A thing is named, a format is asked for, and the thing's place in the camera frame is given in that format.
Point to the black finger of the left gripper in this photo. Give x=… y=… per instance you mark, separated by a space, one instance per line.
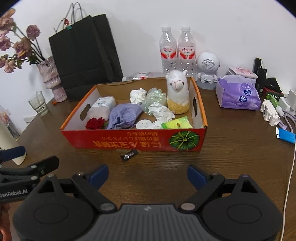
x=44 y=167

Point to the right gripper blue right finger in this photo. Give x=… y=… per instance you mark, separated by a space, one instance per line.
x=202 y=180

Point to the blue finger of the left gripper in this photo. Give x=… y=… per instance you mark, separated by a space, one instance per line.
x=12 y=153

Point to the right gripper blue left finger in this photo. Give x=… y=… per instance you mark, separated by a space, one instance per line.
x=92 y=180

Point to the red fabric rose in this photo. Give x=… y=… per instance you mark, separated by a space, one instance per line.
x=96 y=124

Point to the green tissue packet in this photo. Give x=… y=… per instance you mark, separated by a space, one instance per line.
x=179 y=123

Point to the purple knitted pouch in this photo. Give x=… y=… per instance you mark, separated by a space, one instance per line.
x=124 y=116

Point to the white wet wipes canister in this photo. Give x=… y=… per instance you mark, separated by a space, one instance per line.
x=102 y=108

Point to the white round lid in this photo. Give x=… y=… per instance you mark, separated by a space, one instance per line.
x=144 y=124

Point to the white tissue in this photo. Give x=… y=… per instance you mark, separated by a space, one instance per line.
x=161 y=113
x=137 y=96

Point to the white yellow alpaca plush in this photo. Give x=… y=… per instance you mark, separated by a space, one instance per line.
x=177 y=92

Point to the iridescent plastic bag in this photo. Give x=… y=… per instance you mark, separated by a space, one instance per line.
x=153 y=96

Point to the person's left hand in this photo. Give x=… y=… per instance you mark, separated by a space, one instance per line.
x=5 y=222

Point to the cream thermos bottle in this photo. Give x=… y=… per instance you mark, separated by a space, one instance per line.
x=8 y=141

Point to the clear drinking glass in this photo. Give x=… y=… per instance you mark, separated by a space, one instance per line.
x=38 y=103

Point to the red cardboard tray box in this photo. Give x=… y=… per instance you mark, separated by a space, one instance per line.
x=157 y=139

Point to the pink textured vase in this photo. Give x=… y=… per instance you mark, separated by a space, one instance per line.
x=51 y=79

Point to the purple tissue pack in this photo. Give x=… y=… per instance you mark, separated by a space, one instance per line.
x=237 y=92

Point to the blue toothpaste tube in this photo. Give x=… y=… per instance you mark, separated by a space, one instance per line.
x=285 y=135

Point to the white clip holder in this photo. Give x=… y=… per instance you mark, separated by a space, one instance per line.
x=269 y=113

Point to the green spray bottle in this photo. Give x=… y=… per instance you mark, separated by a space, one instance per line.
x=275 y=104

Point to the dried pink flower bouquet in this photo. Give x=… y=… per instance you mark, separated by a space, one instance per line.
x=18 y=46

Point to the lying water bottle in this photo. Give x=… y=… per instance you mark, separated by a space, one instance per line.
x=143 y=75

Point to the pink patterned pouch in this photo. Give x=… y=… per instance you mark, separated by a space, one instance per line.
x=242 y=72

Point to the white astronaut speaker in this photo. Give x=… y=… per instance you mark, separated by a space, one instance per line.
x=208 y=65

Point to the white power strip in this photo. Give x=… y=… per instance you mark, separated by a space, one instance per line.
x=287 y=103

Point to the black paper shopping bag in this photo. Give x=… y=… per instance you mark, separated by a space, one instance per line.
x=85 y=54

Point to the black rectangular boxes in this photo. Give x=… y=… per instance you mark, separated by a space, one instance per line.
x=261 y=75

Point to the right water bottle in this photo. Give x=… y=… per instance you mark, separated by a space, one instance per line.
x=187 y=51

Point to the left water bottle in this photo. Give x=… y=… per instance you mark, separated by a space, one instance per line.
x=168 y=50

